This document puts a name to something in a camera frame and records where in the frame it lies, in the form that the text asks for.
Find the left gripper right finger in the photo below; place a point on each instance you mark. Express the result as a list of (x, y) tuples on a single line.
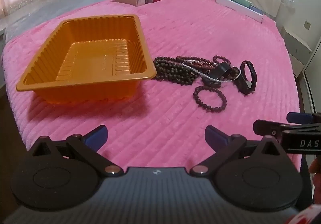
[(250, 174)]

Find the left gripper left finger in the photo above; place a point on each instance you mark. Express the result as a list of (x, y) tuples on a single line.
[(62, 174)]

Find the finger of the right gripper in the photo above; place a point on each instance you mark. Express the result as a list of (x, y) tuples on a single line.
[(293, 117), (263, 128)]

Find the black smart watch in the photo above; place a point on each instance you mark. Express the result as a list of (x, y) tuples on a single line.
[(244, 85)]

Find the white pearl strand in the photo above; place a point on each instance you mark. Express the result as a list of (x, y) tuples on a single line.
[(235, 71)]

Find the orange plastic tray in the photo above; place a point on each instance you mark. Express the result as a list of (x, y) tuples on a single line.
[(90, 59)]

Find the black fitness band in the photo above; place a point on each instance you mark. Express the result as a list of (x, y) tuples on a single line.
[(219, 73)]

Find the person right hand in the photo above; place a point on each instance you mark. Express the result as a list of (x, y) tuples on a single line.
[(315, 169)]

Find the white nightstand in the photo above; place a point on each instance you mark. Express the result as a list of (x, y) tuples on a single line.
[(298, 50)]

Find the pink plush blanket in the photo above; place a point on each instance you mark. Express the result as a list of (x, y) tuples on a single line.
[(163, 124)]

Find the white flat box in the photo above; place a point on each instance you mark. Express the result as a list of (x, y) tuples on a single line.
[(249, 12)]

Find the green book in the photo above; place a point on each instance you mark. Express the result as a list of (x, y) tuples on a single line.
[(245, 3)]

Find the clear plastic mattress cover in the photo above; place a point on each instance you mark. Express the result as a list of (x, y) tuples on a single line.
[(36, 13)]

